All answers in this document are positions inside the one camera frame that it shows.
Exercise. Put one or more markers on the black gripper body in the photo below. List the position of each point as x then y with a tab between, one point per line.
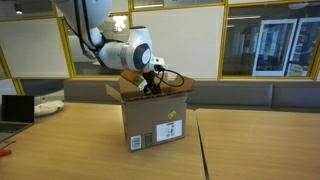
149	78

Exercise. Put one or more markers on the brown cardboard shipping box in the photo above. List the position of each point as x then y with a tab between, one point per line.
150	116

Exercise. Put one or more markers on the grey upholstered bench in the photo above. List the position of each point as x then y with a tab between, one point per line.
233	95

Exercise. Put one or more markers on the white rounded device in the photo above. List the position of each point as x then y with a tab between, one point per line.
48	107

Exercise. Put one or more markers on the white framed glass door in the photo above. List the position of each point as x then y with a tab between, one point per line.
306	43
275	46

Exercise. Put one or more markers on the grey laptop black screen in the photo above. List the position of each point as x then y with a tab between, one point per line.
16	110

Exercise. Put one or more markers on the large white wall panel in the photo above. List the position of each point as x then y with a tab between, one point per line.
180	40

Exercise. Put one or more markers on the yellow partition frame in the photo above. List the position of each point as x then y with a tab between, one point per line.
223	40

